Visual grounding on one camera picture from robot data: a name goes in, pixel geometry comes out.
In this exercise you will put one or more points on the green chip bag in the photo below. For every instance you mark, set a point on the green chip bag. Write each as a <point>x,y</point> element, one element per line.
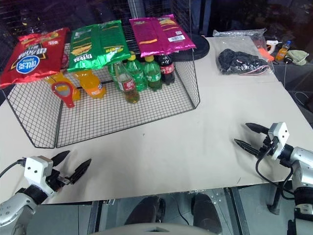
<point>97,46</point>

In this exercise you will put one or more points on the red chip bag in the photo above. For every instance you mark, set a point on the red chip bag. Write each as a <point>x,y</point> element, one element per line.
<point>31,56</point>

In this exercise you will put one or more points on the small orange drink bottle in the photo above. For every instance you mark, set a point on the small orange drink bottle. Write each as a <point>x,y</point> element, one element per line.
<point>282,52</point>

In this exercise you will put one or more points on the black crumpled plastic bag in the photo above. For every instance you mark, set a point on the black crumpled plastic bag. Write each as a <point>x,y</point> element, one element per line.
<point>234,61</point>

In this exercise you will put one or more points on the orange soda plastic bottle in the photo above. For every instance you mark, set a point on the orange soda plastic bottle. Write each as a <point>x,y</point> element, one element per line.
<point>75,95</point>
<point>91,85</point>

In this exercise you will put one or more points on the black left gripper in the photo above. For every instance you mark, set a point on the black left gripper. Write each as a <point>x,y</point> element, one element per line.
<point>55,181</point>

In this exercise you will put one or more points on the glass bottle red label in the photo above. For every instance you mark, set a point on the glass bottle red label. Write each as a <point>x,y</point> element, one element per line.
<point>129,94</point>

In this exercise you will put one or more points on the black cola plastic bottle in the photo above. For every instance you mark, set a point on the black cola plastic bottle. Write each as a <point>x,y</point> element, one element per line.
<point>167,71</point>

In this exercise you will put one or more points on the black round disc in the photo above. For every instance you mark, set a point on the black round disc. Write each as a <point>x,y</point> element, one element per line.
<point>199,47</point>

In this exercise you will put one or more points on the orange plastic tool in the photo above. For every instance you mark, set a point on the orange plastic tool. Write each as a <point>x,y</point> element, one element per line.
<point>265,54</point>

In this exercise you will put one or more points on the green cloth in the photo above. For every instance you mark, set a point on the green cloth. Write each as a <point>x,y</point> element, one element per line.
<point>298,57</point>

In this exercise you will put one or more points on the magenta chip bag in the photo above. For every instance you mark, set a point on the magenta chip bag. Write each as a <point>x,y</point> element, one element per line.
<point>159,34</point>

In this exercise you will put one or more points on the white glue gun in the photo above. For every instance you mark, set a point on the white glue gun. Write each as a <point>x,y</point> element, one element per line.
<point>272,45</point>

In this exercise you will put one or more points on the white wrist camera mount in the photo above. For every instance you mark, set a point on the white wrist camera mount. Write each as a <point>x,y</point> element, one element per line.
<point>36,169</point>
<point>281,135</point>

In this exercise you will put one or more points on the black stand leg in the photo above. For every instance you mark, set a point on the black stand leg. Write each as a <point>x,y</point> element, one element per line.
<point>276,198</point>

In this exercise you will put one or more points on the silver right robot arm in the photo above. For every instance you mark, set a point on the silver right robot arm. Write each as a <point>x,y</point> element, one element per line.
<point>302,166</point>

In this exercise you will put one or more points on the green soda plastic bottle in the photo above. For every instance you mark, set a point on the green soda plastic bottle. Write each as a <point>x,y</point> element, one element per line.
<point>112,72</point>
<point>152,76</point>
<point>137,73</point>

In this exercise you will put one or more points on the dark rounded shape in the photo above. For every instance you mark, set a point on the dark rounded shape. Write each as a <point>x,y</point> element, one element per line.
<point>205,213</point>
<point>146,210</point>

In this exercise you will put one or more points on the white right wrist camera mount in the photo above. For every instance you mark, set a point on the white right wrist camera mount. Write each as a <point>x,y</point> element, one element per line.
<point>281,135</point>

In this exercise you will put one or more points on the clear plastic bag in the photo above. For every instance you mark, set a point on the clear plastic bag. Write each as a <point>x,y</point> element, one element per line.
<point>232,33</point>

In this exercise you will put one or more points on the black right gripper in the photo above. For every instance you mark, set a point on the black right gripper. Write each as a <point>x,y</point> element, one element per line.
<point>267,148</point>

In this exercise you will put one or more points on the grey robot torso edge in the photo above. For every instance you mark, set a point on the grey robot torso edge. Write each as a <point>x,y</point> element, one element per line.
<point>146,230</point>

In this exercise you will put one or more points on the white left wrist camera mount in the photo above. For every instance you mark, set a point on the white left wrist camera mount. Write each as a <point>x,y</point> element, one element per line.
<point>36,169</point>

